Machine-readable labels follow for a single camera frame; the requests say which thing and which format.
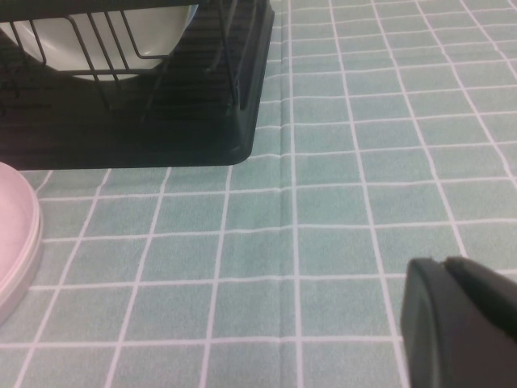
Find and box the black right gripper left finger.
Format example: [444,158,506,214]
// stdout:
[399,257,517,388]

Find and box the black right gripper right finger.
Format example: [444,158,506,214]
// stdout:
[442,255,517,323]

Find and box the light blue plate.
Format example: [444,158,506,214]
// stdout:
[183,2,200,32]

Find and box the pink plate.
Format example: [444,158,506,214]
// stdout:
[0,161,41,286]

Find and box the white plate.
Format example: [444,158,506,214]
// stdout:
[0,3,191,83]

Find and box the green checked tablecloth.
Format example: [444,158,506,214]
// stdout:
[0,0,517,388]

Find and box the black plastic drain tray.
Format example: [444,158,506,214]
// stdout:
[0,0,276,170]

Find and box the black wire dish rack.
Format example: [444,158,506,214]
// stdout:
[0,0,268,151]

